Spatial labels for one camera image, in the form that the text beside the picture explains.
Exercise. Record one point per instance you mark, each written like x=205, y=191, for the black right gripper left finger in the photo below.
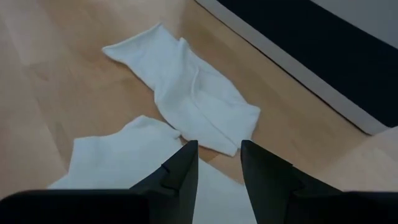
x=180, y=183

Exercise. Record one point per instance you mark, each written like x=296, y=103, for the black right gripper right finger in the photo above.
x=267, y=183

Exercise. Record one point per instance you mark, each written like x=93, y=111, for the white sock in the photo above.
x=192, y=93
x=124, y=155

